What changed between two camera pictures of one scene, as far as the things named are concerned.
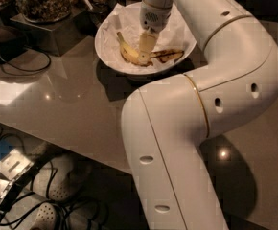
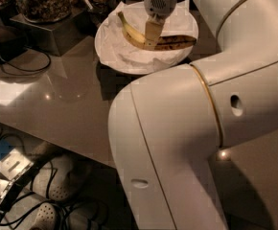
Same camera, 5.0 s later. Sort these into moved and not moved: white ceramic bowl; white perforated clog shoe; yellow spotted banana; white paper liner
Moved: yellow spotted banana
Not moved: white ceramic bowl; white paper liner; white perforated clog shoe
